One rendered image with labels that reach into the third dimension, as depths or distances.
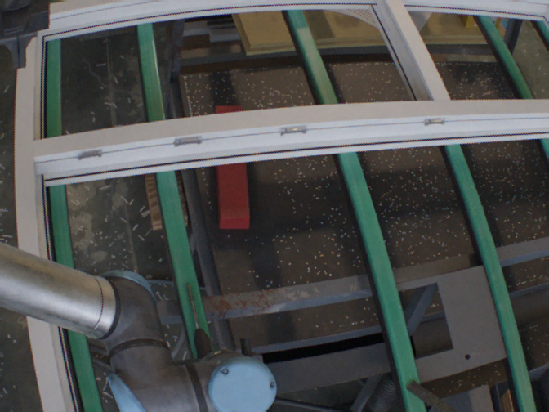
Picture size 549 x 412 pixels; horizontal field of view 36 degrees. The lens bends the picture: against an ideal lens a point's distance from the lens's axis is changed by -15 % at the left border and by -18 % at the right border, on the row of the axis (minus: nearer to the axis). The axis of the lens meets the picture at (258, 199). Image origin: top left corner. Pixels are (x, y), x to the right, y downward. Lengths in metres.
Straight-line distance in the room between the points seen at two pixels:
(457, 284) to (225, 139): 0.51
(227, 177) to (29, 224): 0.60
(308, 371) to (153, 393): 0.76
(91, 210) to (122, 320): 1.55
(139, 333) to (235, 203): 0.83
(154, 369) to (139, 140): 0.61
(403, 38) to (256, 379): 1.01
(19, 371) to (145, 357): 1.33
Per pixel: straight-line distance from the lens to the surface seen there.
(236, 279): 1.95
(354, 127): 1.80
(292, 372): 1.90
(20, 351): 2.53
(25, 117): 1.77
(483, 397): 1.81
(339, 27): 2.40
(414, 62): 1.95
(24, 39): 1.57
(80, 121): 2.97
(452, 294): 1.71
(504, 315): 1.71
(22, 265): 1.12
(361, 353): 1.94
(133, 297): 1.25
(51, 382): 1.46
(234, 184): 2.03
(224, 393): 1.18
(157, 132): 1.72
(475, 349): 1.66
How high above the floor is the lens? 2.27
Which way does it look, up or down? 54 degrees down
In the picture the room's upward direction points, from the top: 9 degrees clockwise
